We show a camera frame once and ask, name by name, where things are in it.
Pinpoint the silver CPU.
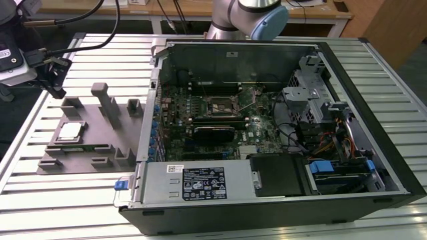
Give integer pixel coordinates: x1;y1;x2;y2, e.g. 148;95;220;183
55;122;87;142

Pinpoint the grey stand foot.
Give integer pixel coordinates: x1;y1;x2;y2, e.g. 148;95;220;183
0;84;14;103

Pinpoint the grey parts rack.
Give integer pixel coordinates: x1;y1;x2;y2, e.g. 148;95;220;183
34;82;148;176

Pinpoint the green RAM stick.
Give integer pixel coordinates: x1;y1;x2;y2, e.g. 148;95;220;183
61;145;97;153

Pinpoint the black RAM slot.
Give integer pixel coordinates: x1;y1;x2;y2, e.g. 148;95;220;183
188;90;242;95
188;83;242;87
189;124;249;129
188;85;242;89
188;88;242;92
189;116;249;120
189;121;249;126
189;118;249;123

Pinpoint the blue power supply latch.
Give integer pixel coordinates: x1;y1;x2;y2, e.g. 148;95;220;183
111;175;130;193

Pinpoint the silver power supply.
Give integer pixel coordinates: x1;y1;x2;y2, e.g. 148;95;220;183
132;159;260;206

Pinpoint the black graphics card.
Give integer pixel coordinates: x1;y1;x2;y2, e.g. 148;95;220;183
192;124;237;145

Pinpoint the silver chipset heatsink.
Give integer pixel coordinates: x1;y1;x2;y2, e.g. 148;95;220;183
237;145;261;155

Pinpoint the green motherboard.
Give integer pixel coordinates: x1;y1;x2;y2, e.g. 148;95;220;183
154;83;286;163

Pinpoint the metal drive cage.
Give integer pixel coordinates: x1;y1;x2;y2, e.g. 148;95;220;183
280;55;340;125

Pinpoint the black plastic drive shroud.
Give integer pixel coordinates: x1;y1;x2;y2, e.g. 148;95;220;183
246;152;310;199

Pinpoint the black PC case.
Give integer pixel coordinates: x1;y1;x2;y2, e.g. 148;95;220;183
111;37;427;236

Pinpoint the hard disk in blue carrier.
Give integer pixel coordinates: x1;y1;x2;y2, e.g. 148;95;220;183
305;159;373;197

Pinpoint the black phone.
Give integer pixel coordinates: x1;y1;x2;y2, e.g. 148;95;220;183
332;0;349;12

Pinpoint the wooden cabinet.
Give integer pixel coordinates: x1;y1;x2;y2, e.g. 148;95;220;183
338;0;427;72

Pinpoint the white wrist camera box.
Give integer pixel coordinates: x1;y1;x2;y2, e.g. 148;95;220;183
0;37;37;87

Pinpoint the thick cable with brass end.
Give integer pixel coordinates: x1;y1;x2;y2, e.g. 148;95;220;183
21;0;105;28

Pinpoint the black camera cable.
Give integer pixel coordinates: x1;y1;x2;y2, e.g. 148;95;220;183
22;0;119;68

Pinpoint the thin black cable loop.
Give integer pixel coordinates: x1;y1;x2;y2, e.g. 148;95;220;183
269;91;313;155

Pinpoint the coloured power wire bundle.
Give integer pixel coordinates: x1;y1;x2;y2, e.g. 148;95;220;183
308;117;360;161

